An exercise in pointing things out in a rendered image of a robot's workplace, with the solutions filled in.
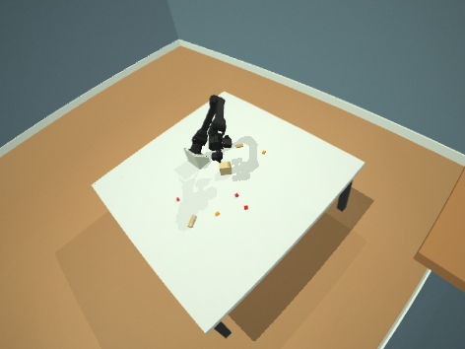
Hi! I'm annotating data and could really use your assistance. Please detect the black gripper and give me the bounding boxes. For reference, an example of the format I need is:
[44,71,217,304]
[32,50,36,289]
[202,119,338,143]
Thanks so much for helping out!
[211,137,223,163]

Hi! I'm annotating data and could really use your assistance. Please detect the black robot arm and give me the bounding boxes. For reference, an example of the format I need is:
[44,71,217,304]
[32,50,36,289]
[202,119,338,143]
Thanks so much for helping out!
[188,95,233,154]

